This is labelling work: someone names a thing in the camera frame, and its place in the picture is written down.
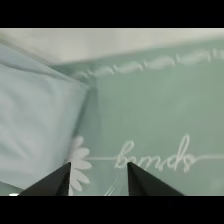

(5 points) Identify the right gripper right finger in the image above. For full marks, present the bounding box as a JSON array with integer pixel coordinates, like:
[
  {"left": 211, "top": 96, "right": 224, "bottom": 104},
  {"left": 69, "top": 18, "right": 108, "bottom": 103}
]
[{"left": 126, "top": 161, "right": 185, "bottom": 197}]

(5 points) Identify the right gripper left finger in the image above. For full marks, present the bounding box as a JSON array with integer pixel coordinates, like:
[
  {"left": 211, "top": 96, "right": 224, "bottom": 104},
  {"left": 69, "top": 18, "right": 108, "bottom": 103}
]
[{"left": 18, "top": 161, "right": 72, "bottom": 197}]

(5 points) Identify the light grey polo shirt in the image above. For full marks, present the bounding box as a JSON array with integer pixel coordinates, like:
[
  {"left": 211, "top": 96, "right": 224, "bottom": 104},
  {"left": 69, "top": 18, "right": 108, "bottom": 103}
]
[{"left": 0, "top": 42, "right": 92, "bottom": 196}]

